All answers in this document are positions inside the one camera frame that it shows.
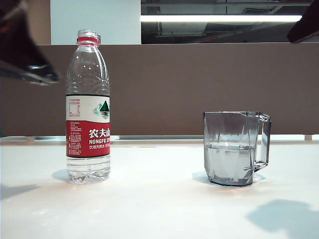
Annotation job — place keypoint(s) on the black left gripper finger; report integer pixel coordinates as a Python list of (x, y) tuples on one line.
[(47, 71), (30, 76)]

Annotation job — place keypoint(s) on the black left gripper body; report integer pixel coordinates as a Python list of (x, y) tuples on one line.
[(17, 37)]

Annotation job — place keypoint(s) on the Nongfu Spring water bottle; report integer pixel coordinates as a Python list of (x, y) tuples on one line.
[(84, 139)]

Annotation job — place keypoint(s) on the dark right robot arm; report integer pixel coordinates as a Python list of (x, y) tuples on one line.
[(309, 27)]

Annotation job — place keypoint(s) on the grey transparent plastic mug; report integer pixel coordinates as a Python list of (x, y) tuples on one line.
[(224, 159)]

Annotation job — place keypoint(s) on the beige building pillar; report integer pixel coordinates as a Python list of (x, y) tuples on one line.
[(42, 25)]

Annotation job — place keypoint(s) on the brown desk divider panel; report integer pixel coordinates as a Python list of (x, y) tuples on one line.
[(174, 87)]

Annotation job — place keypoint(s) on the white ceiling light strip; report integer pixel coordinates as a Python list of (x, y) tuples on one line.
[(224, 18)]

